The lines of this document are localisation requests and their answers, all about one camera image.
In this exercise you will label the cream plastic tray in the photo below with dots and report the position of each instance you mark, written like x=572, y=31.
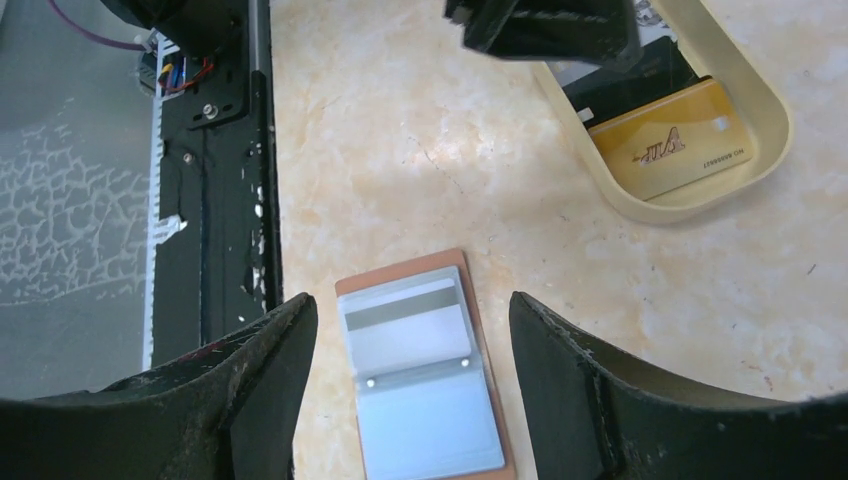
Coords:
x=711, y=52

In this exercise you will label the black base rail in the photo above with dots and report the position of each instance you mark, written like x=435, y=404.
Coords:
x=213, y=260

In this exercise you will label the yellow credit cards stack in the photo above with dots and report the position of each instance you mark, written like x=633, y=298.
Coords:
x=675, y=141

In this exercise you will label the white card with stripe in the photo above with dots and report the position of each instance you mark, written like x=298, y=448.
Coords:
x=405, y=324

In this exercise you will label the tan leather card holder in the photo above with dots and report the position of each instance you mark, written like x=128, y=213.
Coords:
x=439, y=421

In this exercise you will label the black VIP card in tray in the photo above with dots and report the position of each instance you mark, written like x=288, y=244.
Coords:
x=605, y=94

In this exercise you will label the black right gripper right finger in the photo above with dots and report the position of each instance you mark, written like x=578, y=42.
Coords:
x=595, y=411

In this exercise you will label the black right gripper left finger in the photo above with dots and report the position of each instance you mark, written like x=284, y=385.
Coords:
x=227, y=410

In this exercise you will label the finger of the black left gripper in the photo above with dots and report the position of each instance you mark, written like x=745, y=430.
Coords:
x=600, y=32

